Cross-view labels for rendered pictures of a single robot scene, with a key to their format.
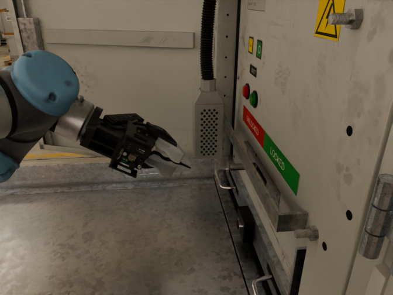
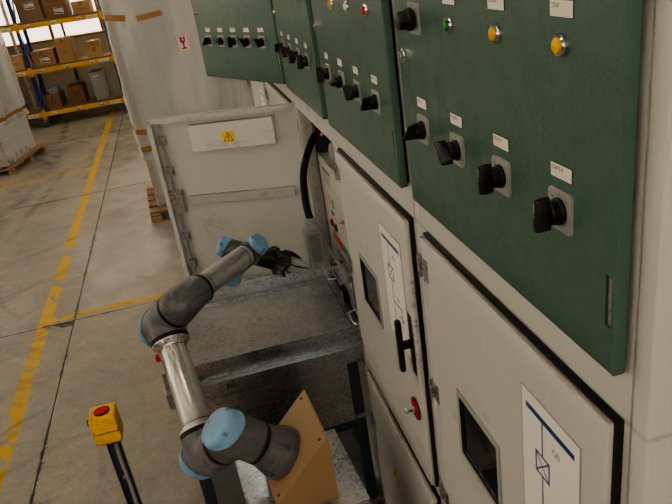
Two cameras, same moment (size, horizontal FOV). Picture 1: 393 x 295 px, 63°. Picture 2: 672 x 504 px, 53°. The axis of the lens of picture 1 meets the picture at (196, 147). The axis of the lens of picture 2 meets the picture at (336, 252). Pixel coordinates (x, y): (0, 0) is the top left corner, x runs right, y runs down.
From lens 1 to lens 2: 191 cm
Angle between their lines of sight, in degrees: 4
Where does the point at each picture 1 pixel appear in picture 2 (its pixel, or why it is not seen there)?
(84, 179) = (239, 293)
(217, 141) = (321, 252)
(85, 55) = (219, 209)
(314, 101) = not seen: hidden behind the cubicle
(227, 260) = (337, 312)
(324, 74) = not seen: hidden behind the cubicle
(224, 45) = (315, 193)
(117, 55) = (243, 205)
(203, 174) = (317, 275)
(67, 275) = (259, 333)
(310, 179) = not seen: hidden behind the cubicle
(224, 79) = (319, 212)
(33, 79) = (258, 245)
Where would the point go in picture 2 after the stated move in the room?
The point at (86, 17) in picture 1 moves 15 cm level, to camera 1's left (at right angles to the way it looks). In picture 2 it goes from (218, 185) to (183, 191)
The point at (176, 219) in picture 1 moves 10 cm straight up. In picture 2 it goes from (306, 302) to (302, 280)
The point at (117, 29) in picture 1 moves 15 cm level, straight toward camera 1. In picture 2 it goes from (242, 189) to (251, 199)
